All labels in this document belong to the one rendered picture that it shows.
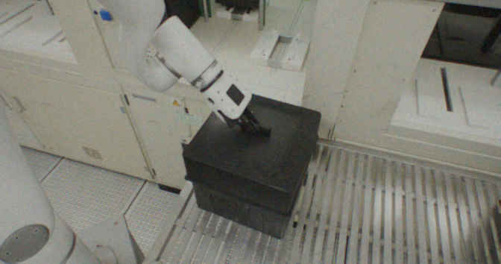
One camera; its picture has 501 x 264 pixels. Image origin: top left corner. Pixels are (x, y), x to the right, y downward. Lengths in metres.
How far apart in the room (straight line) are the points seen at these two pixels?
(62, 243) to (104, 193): 1.33
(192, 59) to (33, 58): 1.06
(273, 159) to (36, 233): 0.48
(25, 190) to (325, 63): 0.74
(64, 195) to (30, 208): 1.58
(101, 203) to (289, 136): 1.45
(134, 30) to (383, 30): 0.62
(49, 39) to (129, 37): 1.10
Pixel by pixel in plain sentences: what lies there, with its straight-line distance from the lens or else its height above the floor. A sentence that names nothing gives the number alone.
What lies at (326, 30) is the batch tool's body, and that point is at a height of 1.19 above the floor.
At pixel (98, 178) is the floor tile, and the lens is 2.18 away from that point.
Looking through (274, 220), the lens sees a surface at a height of 0.86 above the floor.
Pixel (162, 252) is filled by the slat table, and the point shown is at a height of 0.74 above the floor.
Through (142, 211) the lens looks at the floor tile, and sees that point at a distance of 1.95.
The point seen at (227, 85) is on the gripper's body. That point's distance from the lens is 0.76.
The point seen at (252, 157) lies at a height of 1.01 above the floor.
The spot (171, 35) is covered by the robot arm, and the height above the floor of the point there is 1.26.
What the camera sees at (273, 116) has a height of 1.01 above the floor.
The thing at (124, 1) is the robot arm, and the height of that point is 1.38.
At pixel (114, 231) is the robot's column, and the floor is 0.76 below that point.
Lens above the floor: 1.62
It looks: 46 degrees down
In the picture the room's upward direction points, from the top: straight up
